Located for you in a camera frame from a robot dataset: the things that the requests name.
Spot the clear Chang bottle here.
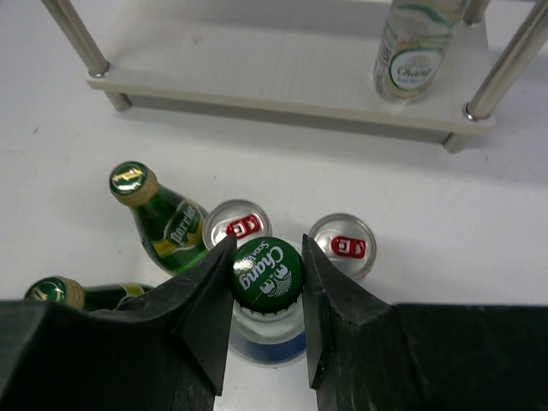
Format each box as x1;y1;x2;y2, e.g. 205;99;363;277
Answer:
229;236;307;368
373;0;468;104

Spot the green perrier bottle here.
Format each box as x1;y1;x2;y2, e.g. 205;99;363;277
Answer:
109;161;207;275
24;277;152;312

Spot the green Perrier bottle front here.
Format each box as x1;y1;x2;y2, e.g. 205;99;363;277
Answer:
24;277;152;312

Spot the silver can right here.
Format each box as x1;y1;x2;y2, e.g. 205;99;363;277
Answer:
308;213;378;281

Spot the white two-tier shelf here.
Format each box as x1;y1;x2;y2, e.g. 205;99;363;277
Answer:
45;1;547;152

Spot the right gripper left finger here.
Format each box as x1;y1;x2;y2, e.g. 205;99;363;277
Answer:
1;236;236;410

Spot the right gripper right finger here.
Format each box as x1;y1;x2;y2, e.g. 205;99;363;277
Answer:
301;236;547;410

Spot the blue silver can left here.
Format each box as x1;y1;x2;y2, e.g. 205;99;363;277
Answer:
202;200;272;250

